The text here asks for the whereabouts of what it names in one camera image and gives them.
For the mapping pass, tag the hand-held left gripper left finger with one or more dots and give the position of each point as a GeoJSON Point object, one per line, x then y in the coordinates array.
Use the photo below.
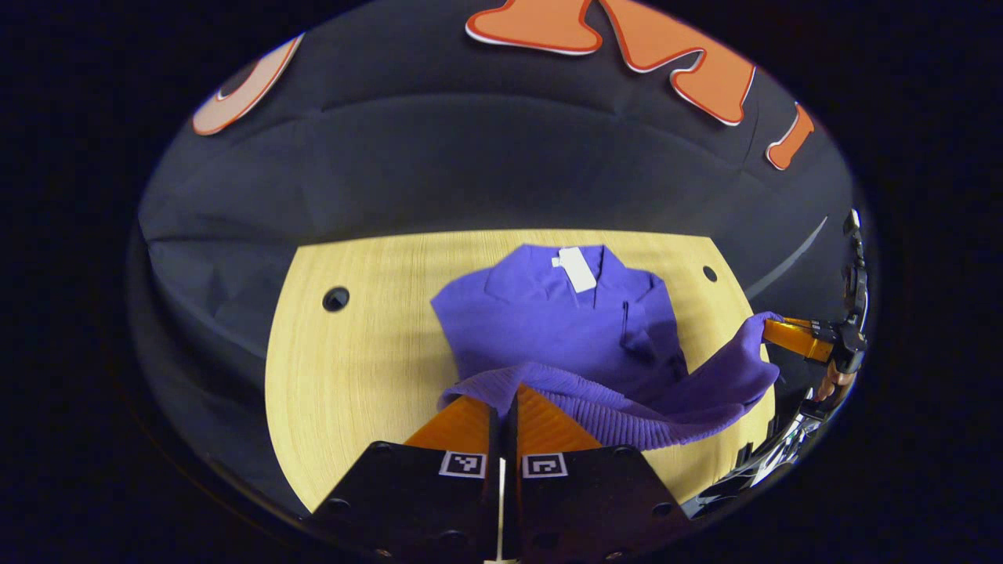
{"type": "Point", "coordinates": [415, 501]}

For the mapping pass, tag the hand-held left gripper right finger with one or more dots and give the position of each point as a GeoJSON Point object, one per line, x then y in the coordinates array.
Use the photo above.
{"type": "Point", "coordinates": [588, 501]}

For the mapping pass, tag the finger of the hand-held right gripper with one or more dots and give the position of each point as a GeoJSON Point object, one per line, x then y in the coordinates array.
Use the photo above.
{"type": "Point", "coordinates": [799, 338]}

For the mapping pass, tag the purple knit collared sweater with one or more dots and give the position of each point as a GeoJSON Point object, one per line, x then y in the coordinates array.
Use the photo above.
{"type": "Point", "coordinates": [548, 329]}

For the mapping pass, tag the white curved pole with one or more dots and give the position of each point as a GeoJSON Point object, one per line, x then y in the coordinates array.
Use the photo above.
{"type": "Point", "coordinates": [791, 258]}

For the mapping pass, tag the dark shiny metal object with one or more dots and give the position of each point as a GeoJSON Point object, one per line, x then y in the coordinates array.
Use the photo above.
{"type": "Point", "coordinates": [768, 458]}

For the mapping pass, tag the black backdrop cloth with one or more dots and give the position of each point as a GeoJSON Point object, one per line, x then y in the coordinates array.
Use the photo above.
{"type": "Point", "coordinates": [470, 157]}

